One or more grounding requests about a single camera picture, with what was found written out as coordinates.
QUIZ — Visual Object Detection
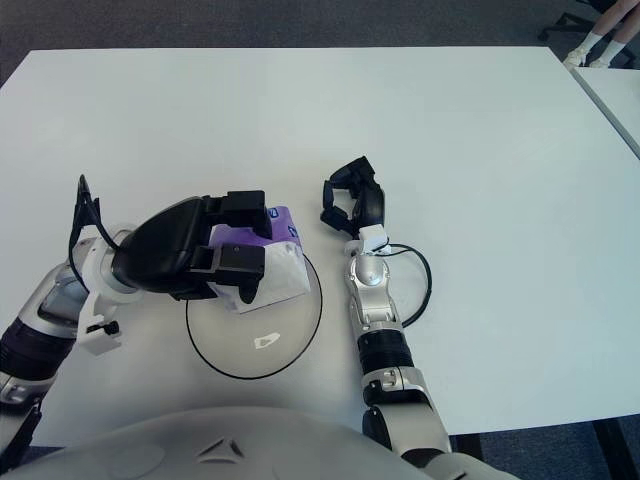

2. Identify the purple tissue paper pack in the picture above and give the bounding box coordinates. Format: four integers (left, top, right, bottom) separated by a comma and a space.
207, 205, 310, 315

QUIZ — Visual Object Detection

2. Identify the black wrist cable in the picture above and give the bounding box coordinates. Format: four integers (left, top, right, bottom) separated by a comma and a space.
69, 174, 132, 281
382, 243, 434, 329

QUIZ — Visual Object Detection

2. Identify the black table leg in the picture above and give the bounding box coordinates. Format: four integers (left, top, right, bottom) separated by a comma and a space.
593, 418, 629, 480
452, 433, 484, 462

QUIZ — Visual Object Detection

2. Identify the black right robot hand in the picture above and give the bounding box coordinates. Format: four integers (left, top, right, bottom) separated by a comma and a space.
319, 155, 389, 241

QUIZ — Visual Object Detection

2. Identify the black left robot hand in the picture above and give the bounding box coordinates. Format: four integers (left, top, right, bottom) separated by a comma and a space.
110, 189, 275, 306

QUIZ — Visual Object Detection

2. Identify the grey robot torso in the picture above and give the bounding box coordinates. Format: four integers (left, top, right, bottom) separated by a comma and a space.
0, 407, 516, 480

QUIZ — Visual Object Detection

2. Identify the black office chair base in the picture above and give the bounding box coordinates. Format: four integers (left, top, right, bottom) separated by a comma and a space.
537, 0, 609, 41

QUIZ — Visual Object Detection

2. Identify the white side table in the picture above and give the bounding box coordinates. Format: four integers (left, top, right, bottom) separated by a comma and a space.
572, 66, 640, 159

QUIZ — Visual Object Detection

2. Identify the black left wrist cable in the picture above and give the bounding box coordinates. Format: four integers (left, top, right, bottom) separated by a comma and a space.
69, 174, 132, 281

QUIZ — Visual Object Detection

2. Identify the white plate with black rim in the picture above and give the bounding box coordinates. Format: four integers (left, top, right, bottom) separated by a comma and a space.
184, 254, 324, 382

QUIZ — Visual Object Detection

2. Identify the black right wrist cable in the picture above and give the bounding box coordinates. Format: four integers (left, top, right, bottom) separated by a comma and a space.
382, 243, 434, 329

